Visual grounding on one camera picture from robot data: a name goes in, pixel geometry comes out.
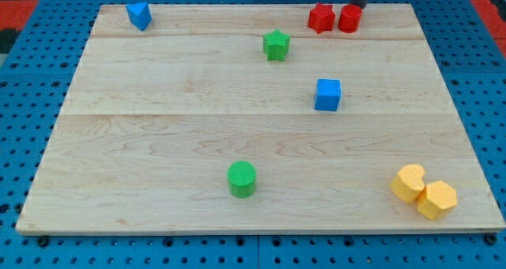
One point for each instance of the red cylinder block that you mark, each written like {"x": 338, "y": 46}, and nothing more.
{"x": 350, "y": 18}

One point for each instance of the red star block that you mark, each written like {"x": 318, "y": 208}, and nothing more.
{"x": 322, "y": 17}

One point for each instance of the green star block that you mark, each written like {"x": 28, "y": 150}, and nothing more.
{"x": 276, "y": 45}

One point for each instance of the blue cube block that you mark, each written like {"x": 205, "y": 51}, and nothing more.
{"x": 327, "y": 94}

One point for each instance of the yellow heart block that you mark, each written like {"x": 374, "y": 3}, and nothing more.
{"x": 408, "y": 182}

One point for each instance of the green cylinder block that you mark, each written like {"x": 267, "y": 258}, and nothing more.
{"x": 241, "y": 177}

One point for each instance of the yellow hexagon block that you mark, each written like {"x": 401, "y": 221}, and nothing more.
{"x": 437, "y": 200}

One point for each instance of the blue triangle block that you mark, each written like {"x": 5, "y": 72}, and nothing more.
{"x": 139, "y": 15}

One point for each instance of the wooden board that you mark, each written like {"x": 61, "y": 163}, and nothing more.
{"x": 153, "y": 119}

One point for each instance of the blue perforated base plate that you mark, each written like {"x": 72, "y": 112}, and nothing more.
{"x": 37, "y": 73}

